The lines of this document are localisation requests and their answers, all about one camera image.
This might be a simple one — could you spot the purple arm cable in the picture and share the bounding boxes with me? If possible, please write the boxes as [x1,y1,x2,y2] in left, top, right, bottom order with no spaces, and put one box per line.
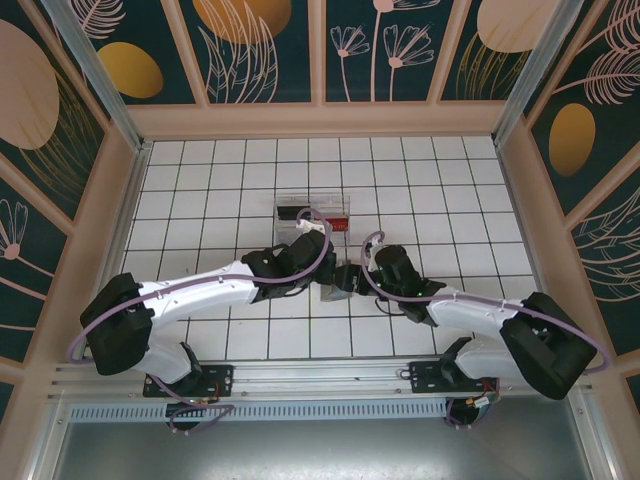
[67,208,334,364]
[360,230,609,376]

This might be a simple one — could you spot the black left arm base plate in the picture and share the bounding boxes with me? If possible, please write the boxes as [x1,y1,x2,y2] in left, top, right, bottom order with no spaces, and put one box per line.
[143,364,235,399]

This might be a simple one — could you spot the aluminium corner post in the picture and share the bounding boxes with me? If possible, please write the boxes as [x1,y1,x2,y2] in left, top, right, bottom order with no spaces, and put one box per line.
[42,0,151,151]
[492,0,609,146]

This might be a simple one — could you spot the grey metal shelf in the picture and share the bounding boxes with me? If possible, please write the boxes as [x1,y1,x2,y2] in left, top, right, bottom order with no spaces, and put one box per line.
[49,394,601,480]

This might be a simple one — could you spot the green controller board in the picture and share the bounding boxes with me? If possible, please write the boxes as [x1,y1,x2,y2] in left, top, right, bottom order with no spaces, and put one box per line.
[469,394,501,414]

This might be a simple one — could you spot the aluminium table edge rail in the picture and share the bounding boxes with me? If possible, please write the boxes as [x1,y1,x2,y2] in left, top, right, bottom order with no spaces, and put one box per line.
[89,142,151,361]
[494,142,569,356]

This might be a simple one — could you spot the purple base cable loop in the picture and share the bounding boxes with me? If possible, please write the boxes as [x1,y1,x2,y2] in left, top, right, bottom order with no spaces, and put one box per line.
[446,397,481,431]
[149,377,236,435]

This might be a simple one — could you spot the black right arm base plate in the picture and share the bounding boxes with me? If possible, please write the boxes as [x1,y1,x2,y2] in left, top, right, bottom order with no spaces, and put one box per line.
[408,360,501,394]

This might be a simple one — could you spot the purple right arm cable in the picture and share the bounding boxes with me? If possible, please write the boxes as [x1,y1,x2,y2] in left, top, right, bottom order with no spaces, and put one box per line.
[360,230,609,376]

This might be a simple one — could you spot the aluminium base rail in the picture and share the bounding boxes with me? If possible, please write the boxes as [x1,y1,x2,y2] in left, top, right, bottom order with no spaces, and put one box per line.
[47,354,594,401]

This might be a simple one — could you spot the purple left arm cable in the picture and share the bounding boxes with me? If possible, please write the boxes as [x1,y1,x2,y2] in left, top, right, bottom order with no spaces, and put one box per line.
[67,208,334,364]

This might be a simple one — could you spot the grey foil pouch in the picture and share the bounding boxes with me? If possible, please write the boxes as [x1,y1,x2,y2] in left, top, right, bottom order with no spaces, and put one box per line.
[319,282,359,304]

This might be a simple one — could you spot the grey slotted cable duct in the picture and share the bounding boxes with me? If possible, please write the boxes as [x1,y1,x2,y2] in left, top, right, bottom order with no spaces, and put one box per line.
[67,402,449,421]

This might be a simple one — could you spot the clear acrylic card organizer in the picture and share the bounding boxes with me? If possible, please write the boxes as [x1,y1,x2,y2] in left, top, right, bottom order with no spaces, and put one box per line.
[273,194,354,246]

